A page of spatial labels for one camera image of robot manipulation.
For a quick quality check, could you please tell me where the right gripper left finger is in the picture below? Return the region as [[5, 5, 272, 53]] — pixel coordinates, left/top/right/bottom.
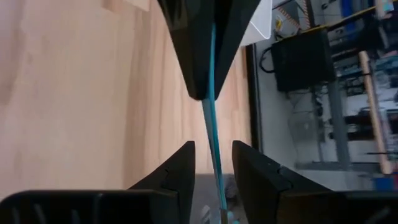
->
[[0, 140, 196, 224]]

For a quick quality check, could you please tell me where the black aluminium table frame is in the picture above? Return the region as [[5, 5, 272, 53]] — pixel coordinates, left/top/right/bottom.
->
[[244, 43, 261, 152]]

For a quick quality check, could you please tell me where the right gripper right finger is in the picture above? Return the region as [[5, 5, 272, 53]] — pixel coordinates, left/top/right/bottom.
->
[[231, 140, 398, 224]]

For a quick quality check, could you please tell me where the white plastic bin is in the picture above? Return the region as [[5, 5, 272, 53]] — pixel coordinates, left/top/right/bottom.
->
[[238, 0, 274, 48]]

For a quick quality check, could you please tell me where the black box on stand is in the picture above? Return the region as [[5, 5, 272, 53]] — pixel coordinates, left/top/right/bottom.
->
[[269, 28, 354, 171]]

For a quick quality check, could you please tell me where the wooden pole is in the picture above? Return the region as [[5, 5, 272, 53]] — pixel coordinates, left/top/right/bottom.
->
[[358, 50, 393, 175]]

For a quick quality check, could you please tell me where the blue-handled dark fork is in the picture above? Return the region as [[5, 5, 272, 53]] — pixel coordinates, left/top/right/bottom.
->
[[201, 23, 229, 224]]

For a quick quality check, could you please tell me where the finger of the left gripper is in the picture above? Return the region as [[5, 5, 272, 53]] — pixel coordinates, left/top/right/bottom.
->
[[157, 0, 215, 101], [213, 0, 262, 101]]

